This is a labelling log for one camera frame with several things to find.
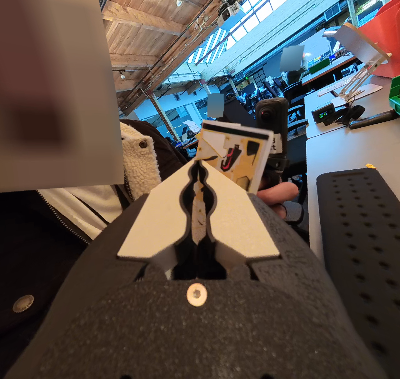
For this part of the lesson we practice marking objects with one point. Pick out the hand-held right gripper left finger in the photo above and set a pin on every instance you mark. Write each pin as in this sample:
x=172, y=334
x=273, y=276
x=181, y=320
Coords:
x=153, y=229

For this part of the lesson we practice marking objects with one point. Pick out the dark sherpa-lined jacket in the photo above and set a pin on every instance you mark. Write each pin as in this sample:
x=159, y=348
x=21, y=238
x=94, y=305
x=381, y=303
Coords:
x=62, y=229

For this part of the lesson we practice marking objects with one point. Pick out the black studded mat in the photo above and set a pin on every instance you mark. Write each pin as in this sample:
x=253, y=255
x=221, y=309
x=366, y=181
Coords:
x=362, y=248

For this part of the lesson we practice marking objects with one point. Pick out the green plastic bin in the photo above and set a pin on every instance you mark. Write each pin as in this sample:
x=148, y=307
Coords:
x=395, y=94

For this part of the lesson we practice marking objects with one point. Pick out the small black rounded object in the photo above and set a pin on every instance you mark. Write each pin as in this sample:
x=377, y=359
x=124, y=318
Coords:
x=350, y=113

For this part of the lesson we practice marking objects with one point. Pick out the person's left hand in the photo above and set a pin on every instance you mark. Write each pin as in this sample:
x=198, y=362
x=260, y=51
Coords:
x=278, y=194

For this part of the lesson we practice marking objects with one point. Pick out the orange plastic carry case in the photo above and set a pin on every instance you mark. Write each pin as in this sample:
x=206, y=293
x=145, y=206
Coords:
x=387, y=41

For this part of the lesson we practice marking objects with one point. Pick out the printed sticker sheet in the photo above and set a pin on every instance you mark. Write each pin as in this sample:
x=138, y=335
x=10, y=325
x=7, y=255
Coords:
x=237, y=154

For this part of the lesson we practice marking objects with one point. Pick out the ceiling projector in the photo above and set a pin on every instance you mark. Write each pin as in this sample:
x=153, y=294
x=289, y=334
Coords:
x=228, y=10

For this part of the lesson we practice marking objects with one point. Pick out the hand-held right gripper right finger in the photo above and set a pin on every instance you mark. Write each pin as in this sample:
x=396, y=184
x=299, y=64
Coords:
x=244, y=229

